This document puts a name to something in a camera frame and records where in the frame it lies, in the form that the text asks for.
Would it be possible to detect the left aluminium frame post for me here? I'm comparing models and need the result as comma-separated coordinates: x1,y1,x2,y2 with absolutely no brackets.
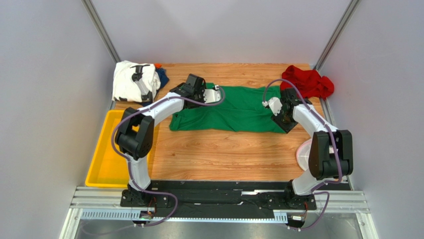
82,0,121,63

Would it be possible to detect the green t shirt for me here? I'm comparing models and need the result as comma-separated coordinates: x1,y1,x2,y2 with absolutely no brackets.
169,86,284,133

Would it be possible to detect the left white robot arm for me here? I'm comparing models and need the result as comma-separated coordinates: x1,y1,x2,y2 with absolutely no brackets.
112,74,207,193

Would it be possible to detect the white printed t shirt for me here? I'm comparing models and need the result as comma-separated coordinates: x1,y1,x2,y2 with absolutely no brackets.
112,61,161,103

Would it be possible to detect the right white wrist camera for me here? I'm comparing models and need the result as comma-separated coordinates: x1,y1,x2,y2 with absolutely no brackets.
262,97,282,116

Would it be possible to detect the red t shirt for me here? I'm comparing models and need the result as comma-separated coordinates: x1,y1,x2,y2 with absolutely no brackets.
281,65,334,99

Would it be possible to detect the yellow plastic bin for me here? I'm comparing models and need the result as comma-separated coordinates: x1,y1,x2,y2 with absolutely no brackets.
85,110,129,189

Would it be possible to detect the right aluminium frame post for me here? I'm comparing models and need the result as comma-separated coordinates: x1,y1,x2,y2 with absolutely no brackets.
314,0,361,71

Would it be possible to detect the white pink round basket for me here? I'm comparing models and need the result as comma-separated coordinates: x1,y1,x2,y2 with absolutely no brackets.
295,138,345,173

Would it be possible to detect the aluminium frame post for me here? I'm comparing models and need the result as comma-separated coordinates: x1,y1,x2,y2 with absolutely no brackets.
82,0,121,63
314,0,361,71

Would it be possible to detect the blue t shirt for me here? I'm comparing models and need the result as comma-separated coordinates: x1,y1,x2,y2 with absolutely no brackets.
142,67,169,106

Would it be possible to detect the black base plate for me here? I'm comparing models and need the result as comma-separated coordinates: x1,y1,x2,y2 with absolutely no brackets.
120,180,317,219

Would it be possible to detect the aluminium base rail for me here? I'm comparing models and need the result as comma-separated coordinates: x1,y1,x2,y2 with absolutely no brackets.
59,187,379,239

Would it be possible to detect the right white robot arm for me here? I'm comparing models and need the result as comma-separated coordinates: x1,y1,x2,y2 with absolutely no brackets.
263,88,354,196

